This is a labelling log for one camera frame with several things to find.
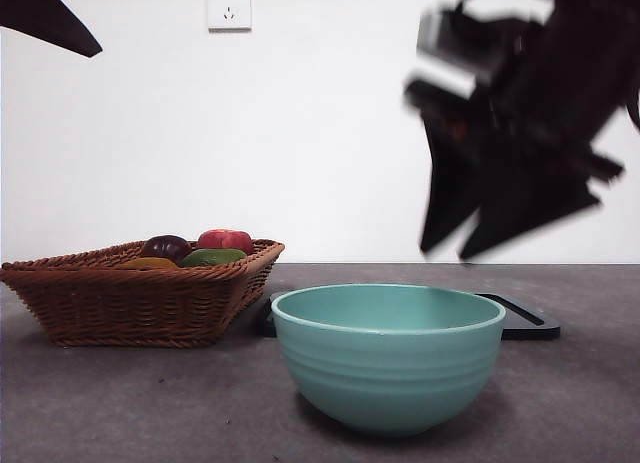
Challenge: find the teal ceramic bowl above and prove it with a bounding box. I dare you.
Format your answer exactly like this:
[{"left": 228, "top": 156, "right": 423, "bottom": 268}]
[{"left": 270, "top": 283, "right": 508, "bottom": 439}]

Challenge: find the brown kiwi fruit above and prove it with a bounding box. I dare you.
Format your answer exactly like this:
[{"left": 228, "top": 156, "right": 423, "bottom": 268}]
[{"left": 117, "top": 256, "right": 179, "bottom": 271}]

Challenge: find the dark teal rectangular tray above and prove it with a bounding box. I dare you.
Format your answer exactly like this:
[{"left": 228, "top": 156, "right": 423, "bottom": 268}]
[{"left": 254, "top": 291, "right": 562, "bottom": 342}]

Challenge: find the red peach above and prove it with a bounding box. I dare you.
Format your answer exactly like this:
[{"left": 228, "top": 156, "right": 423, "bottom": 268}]
[{"left": 196, "top": 228, "right": 255, "bottom": 255}]

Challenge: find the green avocado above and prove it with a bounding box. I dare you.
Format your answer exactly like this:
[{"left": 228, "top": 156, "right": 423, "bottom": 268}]
[{"left": 179, "top": 247, "right": 249, "bottom": 268}]

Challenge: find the dark purple round fruit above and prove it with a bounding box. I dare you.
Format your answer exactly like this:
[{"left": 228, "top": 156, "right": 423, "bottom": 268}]
[{"left": 140, "top": 234, "right": 194, "bottom": 261}]

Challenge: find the brown wicker basket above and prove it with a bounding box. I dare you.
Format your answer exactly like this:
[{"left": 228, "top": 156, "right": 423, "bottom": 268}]
[{"left": 0, "top": 238, "right": 286, "bottom": 349}]

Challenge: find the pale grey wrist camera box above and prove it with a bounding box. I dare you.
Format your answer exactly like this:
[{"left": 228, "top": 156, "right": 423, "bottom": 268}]
[{"left": 415, "top": 3, "right": 507, "bottom": 85}]

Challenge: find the white wall power socket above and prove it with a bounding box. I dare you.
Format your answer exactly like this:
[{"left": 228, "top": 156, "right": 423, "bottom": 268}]
[{"left": 207, "top": 0, "right": 253, "bottom": 33}]

